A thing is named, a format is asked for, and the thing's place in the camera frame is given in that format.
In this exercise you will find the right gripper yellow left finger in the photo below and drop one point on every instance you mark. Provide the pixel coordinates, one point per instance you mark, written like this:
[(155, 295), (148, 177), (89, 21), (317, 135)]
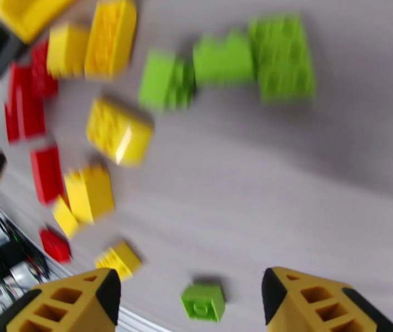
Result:
[(79, 306)]

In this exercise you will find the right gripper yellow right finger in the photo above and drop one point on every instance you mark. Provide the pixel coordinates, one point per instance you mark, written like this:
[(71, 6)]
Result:
[(297, 306)]

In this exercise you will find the small rounded red lego brick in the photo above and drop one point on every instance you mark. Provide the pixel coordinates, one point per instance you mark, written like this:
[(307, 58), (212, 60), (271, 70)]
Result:
[(55, 246)]

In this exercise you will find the slim yellow lego brick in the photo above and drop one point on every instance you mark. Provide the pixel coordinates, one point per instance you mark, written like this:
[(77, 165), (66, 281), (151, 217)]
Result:
[(65, 217)]

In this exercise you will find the small yellow lego brick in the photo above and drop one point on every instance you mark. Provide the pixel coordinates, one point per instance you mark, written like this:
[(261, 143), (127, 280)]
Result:
[(120, 260)]

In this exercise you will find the large red lego brick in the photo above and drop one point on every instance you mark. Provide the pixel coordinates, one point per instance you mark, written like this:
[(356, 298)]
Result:
[(25, 106)]

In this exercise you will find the small green lego brick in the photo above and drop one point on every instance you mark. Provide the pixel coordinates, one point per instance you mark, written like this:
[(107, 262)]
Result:
[(203, 303)]

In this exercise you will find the yellow lego cube brick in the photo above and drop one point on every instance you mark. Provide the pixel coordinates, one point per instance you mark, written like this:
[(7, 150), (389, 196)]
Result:
[(91, 194)]

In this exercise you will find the rounded yellow lego brick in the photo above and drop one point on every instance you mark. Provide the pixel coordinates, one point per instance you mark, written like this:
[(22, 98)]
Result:
[(118, 132)]

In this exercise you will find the yellow plastic container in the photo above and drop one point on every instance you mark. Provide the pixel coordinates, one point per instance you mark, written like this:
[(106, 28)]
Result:
[(27, 16)]

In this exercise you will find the large yellow lego brick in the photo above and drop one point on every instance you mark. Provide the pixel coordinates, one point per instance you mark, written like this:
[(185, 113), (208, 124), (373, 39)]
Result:
[(111, 38)]

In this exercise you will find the large green lego brick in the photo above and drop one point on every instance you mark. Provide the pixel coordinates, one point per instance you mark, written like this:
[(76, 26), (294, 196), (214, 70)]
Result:
[(283, 59)]

